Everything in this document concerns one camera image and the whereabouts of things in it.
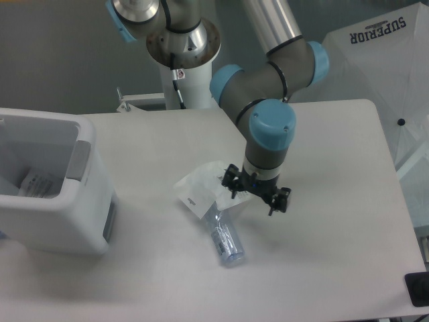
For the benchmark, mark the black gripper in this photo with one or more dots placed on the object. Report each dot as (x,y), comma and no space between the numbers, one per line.
(237,181)

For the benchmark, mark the white plastic packaging bag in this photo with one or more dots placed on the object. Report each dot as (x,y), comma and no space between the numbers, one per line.
(202,187)

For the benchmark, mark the clear plastic water bottle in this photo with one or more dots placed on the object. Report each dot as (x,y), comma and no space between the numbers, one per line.
(225,238)

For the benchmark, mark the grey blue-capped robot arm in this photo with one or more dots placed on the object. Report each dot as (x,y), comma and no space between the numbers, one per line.
(256,102)

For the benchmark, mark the white trash can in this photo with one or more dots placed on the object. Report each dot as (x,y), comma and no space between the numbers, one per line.
(80,218)

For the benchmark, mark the paper trash in bin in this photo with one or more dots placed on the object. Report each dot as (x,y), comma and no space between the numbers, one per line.
(40,184)

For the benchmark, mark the white superior umbrella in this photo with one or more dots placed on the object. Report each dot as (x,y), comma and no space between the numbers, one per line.
(385,60)

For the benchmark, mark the black device at table corner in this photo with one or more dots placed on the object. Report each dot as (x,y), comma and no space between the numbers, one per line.
(417,286)

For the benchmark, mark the white metal base frame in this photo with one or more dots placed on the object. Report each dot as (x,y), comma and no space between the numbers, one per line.
(144,102)

